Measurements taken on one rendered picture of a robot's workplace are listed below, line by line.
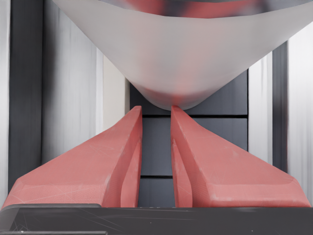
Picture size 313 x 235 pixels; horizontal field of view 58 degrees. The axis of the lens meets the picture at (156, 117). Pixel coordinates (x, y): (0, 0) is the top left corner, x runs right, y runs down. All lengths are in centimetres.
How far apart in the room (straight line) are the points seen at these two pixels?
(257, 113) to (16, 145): 16
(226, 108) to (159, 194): 7
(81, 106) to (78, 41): 5
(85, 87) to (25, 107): 5
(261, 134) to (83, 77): 14
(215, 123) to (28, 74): 14
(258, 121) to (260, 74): 3
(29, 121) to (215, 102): 13
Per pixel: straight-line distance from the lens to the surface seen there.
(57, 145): 24
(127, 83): 15
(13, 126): 21
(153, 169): 18
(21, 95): 22
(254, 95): 19
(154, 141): 18
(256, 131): 19
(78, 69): 24
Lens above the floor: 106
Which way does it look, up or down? 88 degrees down
